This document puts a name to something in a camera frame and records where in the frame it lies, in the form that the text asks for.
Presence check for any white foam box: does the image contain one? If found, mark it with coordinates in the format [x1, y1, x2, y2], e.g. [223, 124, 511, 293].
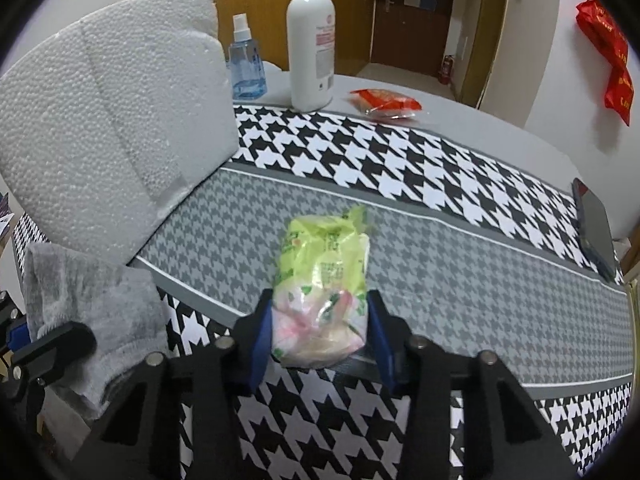
[0, 0, 240, 267]

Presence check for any grey sock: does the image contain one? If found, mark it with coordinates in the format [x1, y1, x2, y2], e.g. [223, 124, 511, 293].
[22, 242, 173, 421]

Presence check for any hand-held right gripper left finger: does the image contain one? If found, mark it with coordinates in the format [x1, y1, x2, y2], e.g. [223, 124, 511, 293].
[75, 287, 276, 480]

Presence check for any dark brown entrance door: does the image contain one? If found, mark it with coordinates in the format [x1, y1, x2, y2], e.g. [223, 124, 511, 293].
[370, 0, 458, 78]

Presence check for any green tissue packet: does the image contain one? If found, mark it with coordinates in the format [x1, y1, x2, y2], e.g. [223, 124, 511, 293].
[270, 204, 372, 369]

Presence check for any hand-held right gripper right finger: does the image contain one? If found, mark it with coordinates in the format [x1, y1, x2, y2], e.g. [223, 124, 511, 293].
[367, 290, 576, 480]

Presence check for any black smartphone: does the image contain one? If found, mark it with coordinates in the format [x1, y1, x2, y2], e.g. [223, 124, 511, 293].
[571, 177, 618, 283]

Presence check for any houndstooth table mat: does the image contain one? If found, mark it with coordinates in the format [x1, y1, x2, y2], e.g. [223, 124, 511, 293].
[12, 104, 633, 480]

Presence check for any red printed plastic bag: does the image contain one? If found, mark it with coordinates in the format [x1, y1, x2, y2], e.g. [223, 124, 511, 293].
[575, 0, 633, 126]

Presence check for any white lotion pump bottle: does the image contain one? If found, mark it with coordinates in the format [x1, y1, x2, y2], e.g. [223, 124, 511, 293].
[286, 0, 336, 112]

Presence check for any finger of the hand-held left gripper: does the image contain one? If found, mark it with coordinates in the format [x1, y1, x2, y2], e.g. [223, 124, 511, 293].
[10, 321, 98, 388]
[0, 296, 29, 356]

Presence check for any blue spray bottle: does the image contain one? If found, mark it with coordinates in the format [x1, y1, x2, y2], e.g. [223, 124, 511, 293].
[228, 12, 267, 101]

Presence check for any light wooden side door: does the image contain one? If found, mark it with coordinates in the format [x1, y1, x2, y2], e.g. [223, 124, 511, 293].
[452, 0, 512, 111]

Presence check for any red snack packet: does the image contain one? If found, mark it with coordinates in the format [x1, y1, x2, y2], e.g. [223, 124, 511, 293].
[349, 87, 422, 120]

